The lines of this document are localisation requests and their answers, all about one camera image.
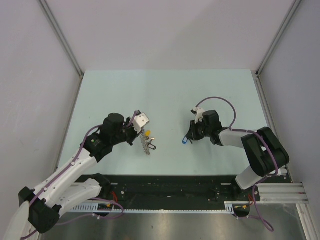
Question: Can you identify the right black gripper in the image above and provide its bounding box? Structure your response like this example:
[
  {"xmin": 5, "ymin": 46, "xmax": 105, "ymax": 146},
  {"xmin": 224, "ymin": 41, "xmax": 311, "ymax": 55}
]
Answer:
[{"xmin": 186, "ymin": 118, "xmax": 212, "ymax": 141}]

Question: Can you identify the blue key tag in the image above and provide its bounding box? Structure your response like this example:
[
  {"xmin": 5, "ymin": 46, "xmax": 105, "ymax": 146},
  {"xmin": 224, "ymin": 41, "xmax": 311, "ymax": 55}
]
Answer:
[{"xmin": 182, "ymin": 136, "xmax": 188, "ymax": 145}]

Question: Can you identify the large silver keyring holder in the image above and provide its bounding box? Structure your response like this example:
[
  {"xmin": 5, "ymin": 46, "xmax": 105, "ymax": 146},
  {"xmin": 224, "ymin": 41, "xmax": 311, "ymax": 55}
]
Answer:
[{"xmin": 140, "ymin": 130, "xmax": 151, "ymax": 155}]

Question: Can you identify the black key tag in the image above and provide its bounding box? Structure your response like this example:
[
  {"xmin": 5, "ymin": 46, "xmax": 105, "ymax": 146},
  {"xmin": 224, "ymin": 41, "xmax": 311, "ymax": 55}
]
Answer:
[{"xmin": 148, "ymin": 144, "xmax": 157, "ymax": 150}]

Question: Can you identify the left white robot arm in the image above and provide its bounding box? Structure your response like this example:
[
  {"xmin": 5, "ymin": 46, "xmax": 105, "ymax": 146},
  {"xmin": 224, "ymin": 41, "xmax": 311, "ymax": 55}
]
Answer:
[{"xmin": 18, "ymin": 110, "xmax": 150, "ymax": 234}]

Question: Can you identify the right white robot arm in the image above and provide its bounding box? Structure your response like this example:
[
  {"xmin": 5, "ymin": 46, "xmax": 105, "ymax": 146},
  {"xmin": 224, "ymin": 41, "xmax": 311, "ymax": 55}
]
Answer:
[{"xmin": 184, "ymin": 107, "xmax": 290, "ymax": 201}]

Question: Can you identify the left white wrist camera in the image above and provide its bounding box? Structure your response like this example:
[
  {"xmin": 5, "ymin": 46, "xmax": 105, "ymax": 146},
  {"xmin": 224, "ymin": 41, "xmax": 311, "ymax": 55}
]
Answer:
[{"xmin": 132, "ymin": 110, "xmax": 150, "ymax": 133}]

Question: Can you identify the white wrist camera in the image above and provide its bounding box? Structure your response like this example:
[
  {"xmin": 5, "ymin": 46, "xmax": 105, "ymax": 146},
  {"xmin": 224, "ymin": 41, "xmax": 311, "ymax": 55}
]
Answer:
[
  {"xmin": 191, "ymin": 107, "xmax": 205, "ymax": 124},
  {"xmin": 132, "ymin": 110, "xmax": 150, "ymax": 133}
]

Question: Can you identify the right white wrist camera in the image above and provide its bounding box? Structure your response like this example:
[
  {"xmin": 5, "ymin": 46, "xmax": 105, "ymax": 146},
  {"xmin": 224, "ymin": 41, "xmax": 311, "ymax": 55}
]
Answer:
[{"xmin": 191, "ymin": 107, "xmax": 205, "ymax": 124}]

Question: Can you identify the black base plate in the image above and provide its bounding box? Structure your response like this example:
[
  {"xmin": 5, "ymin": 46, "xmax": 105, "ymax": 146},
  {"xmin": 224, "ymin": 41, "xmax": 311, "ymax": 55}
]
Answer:
[{"xmin": 51, "ymin": 174, "xmax": 261, "ymax": 210}]

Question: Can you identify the white slotted cable duct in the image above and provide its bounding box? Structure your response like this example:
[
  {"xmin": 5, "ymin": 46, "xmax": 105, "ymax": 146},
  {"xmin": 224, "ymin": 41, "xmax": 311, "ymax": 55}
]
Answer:
[{"xmin": 69, "ymin": 200, "xmax": 251, "ymax": 214}]

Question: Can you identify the right aluminium frame post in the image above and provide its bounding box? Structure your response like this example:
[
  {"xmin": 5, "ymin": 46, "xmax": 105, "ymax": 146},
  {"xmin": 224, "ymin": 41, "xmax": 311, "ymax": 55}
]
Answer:
[{"xmin": 254, "ymin": 0, "xmax": 303, "ymax": 76}]

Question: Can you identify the aluminium frame post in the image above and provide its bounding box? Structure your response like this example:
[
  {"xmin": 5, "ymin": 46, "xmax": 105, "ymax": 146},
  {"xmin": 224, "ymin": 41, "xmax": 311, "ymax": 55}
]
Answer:
[
  {"xmin": 37, "ymin": 0, "xmax": 85, "ymax": 77},
  {"xmin": 254, "ymin": 0, "xmax": 303, "ymax": 76}
]

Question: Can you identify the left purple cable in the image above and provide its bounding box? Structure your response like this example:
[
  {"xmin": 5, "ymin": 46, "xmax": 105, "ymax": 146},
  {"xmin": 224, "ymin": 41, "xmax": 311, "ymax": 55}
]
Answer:
[{"xmin": 21, "ymin": 109, "xmax": 140, "ymax": 238}]

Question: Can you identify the left aluminium frame post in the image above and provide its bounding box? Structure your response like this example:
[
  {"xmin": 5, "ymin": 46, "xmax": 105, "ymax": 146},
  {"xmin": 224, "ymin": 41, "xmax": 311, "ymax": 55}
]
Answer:
[{"xmin": 37, "ymin": 0, "xmax": 85, "ymax": 77}]

